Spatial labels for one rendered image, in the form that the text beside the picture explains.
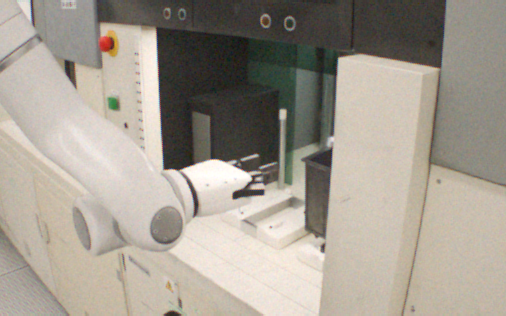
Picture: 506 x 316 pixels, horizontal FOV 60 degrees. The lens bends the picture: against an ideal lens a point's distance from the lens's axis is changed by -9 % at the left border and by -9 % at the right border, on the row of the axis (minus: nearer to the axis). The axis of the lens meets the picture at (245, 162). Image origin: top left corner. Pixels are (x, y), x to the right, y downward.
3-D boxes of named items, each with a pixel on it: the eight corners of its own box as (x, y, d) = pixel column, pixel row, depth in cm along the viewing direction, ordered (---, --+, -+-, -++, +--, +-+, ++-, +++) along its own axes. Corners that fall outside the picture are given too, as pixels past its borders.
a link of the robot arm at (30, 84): (64, 14, 48) (208, 222, 61) (29, 42, 60) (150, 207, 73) (-3, 63, 43) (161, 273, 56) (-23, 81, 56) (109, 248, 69)
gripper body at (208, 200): (160, 207, 76) (216, 188, 82) (197, 233, 68) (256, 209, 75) (156, 163, 73) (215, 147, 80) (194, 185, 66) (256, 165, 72)
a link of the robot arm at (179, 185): (150, 215, 74) (166, 209, 76) (181, 237, 68) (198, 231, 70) (146, 165, 71) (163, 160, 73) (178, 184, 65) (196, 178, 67)
